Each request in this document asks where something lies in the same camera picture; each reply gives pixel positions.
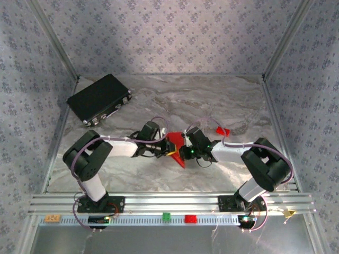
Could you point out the small green block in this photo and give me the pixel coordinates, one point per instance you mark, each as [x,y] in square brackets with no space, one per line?
[166,217]

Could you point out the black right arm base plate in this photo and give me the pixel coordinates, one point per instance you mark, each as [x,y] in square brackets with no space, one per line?
[225,203]

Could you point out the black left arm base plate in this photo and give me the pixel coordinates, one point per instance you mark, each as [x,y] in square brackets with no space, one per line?
[116,205]

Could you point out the aluminium frame bar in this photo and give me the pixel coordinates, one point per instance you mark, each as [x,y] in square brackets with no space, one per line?
[278,127]
[287,39]
[61,132]

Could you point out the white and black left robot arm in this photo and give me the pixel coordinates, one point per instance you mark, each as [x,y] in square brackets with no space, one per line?
[121,146]

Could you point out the small red folded piece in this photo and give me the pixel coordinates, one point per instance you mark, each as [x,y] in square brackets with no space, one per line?
[223,131]

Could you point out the black case with silver latches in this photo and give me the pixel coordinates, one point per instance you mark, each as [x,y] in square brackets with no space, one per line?
[98,98]

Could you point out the red block on duct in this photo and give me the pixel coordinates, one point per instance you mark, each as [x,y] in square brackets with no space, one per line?
[190,219]

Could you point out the aluminium mounting rail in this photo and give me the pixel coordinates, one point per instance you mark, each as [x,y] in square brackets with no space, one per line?
[169,203]

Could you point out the brass coloured tag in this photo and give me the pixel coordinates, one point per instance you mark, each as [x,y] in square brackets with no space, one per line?
[288,213]

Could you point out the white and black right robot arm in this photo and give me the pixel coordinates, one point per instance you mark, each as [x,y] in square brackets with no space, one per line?
[230,153]

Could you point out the orange tag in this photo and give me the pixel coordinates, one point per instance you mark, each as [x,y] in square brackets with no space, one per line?
[52,218]

